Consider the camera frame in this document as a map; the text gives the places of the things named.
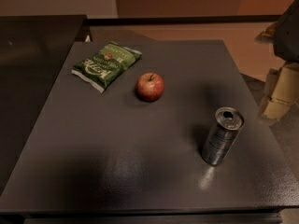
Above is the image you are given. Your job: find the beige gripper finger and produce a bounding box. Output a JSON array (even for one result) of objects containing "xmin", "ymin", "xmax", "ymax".
[
  {"xmin": 256, "ymin": 22, "xmax": 277, "ymax": 42},
  {"xmin": 260, "ymin": 62, "xmax": 299, "ymax": 120}
]

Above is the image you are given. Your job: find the green chip bag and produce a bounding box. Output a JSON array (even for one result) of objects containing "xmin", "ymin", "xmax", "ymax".
[{"xmin": 71, "ymin": 42, "xmax": 142, "ymax": 93}]

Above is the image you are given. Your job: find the dark side counter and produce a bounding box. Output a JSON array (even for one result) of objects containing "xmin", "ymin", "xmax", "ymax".
[{"xmin": 0, "ymin": 15, "xmax": 87, "ymax": 193}]

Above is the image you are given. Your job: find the silver redbull can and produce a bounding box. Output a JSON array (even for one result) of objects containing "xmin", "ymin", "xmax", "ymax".
[{"xmin": 202, "ymin": 106, "xmax": 245, "ymax": 166}]

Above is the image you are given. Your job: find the red apple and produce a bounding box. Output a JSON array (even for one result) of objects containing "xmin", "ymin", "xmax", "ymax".
[{"xmin": 135, "ymin": 73, "xmax": 164, "ymax": 102}]

